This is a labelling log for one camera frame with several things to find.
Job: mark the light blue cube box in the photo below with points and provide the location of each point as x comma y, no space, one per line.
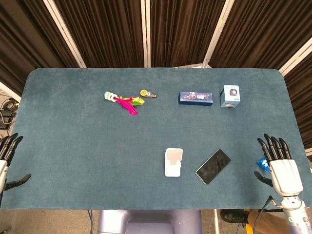
231,96

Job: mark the right black-fingered white robot hand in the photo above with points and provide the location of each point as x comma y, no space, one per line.
285,175

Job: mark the pink green feather shuttlecock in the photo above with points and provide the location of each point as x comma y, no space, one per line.
126,103

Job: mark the black smartphone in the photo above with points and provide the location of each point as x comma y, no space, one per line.
212,167

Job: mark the black yellow correction tape dispenser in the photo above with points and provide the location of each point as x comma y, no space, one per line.
146,93

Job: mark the white phone stand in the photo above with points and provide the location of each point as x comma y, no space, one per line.
172,168

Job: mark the person's leg in tan trousers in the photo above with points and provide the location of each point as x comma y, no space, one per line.
270,224

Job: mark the dark curtain partition panel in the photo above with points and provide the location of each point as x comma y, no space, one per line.
180,31
302,97
24,36
263,31
102,31

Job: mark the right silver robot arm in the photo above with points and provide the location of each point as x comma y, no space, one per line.
296,214

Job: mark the dark blue rectangular box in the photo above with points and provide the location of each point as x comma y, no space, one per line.
195,98

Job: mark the left black-fingered white robot hand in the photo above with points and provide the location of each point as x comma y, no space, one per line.
7,147

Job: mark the blue snack packet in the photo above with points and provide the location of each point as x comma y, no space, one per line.
262,164

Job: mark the black shoe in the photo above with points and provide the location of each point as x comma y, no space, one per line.
232,216

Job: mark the blue felt table cover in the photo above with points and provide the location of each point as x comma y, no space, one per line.
97,151

